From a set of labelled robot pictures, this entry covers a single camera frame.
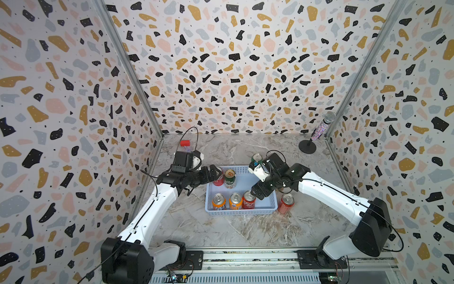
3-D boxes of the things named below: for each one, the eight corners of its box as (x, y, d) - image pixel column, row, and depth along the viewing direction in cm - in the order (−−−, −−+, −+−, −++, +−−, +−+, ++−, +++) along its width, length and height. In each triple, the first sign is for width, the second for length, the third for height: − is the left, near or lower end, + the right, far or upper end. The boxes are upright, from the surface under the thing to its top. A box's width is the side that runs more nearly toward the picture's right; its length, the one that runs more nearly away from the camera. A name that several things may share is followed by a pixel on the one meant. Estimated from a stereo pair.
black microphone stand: (300, 153, 116) (302, 149, 112) (297, 142, 122) (299, 138, 119) (316, 153, 116) (318, 149, 113) (312, 142, 122) (314, 138, 119)
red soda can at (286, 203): (278, 213, 89) (282, 204, 80) (276, 202, 92) (280, 193, 84) (289, 213, 89) (295, 205, 80) (287, 202, 92) (292, 193, 84)
